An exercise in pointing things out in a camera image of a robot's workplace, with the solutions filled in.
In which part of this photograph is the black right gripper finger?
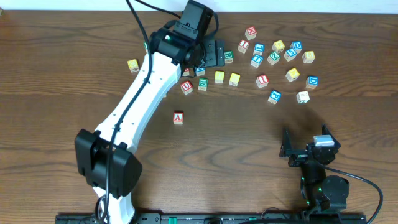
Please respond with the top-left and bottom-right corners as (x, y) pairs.
(279, 129), (293, 157)
(322, 124), (339, 144)

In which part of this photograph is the red U wooden block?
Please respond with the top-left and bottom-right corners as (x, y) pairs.
(180, 81), (193, 95)

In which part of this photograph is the red i block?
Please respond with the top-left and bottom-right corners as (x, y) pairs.
(256, 74), (269, 88)
(238, 40), (249, 54)

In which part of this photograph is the red A wooden block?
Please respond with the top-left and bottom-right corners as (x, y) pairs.
(173, 112), (183, 125)

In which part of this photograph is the blue 2 wooden block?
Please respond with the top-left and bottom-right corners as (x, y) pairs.
(195, 68), (205, 77)

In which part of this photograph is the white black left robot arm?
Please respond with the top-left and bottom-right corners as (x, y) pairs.
(74, 1), (224, 223)

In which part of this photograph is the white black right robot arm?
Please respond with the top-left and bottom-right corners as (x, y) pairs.
(279, 125), (349, 213)

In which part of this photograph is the plain L green 7 block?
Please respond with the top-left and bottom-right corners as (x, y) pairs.
(296, 91), (310, 104)

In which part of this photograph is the green B wooden block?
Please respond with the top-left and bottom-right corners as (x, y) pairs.
(224, 50), (234, 64)

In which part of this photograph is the red E wooden block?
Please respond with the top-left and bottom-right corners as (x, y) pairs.
(182, 68), (190, 77)

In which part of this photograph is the blue D lower block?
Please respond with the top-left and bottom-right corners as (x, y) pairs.
(306, 75), (319, 89)

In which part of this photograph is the blue d block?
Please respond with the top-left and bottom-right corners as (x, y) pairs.
(290, 41), (303, 54)
(306, 75), (319, 89)

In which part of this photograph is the blue P wooden block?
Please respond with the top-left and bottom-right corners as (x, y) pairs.
(268, 90), (282, 105)

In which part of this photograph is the red H wooden block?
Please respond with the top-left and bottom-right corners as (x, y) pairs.
(245, 26), (257, 40)

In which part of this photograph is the yellow block centre left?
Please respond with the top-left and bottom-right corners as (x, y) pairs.
(215, 71), (224, 84)

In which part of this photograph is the green R wooden block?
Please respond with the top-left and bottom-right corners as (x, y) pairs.
(198, 78), (208, 91)

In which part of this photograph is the blue L wooden block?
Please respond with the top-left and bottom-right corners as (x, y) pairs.
(253, 43), (265, 56)

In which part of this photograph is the yellow block centre right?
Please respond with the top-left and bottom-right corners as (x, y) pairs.
(229, 73), (241, 86)

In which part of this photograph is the blue T wooden block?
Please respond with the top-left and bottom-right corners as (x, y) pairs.
(251, 54), (264, 68)

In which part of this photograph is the yellow block far left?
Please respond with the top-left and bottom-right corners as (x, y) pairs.
(127, 59), (140, 73)

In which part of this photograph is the yellow 8 wooden block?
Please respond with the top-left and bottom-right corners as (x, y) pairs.
(302, 51), (315, 64)

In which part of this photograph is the blue 5 wooden block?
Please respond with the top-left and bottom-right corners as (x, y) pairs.
(284, 48), (297, 62)

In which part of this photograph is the green Z wooden block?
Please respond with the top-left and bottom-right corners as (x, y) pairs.
(267, 52), (280, 65)

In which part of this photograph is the yellow block upper right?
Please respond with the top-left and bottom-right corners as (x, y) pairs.
(272, 40), (285, 54)

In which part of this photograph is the blue D upper block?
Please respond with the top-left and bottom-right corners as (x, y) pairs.
(290, 41), (303, 54)

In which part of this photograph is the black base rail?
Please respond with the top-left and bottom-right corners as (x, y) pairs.
(55, 212), (367, 224)

